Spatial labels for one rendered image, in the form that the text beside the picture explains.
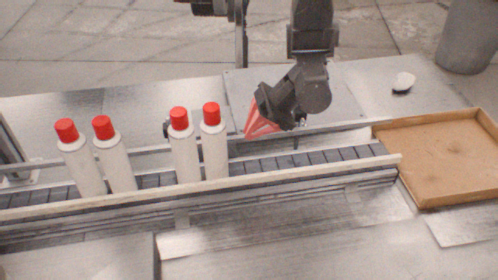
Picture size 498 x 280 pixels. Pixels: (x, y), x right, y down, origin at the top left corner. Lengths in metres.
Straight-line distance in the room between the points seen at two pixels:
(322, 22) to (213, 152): 0.32
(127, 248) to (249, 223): 0.25
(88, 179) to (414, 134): 0.80
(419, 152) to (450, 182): 0.10
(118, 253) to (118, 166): 0.16
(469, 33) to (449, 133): 1.79
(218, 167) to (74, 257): 0.32
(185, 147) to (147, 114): 0.40
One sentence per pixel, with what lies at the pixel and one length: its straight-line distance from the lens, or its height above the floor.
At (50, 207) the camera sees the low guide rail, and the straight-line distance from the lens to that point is 0.87.
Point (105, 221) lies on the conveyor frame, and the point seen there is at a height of 0.86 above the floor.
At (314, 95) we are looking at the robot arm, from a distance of 0.63.
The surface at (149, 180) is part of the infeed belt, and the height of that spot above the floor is 0.88.
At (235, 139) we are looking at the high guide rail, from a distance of 0.84.
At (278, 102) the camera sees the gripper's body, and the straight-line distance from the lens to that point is 0.72.
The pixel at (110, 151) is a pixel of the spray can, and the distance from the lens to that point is 0.76.
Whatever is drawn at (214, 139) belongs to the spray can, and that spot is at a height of 1.02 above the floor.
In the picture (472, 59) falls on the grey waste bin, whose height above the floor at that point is 0.13.
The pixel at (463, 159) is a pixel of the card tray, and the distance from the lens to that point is 1.10.
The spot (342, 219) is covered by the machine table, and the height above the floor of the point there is 0.83.
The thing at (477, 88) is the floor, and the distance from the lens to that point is 2.97.
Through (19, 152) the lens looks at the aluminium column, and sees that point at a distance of 1.05.
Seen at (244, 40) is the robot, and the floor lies 0.72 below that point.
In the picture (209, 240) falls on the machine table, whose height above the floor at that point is 0.83.
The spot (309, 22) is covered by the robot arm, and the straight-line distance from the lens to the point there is 0.64.
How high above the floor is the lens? 1.55
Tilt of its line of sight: 44 degrees down
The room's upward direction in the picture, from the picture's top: straight up
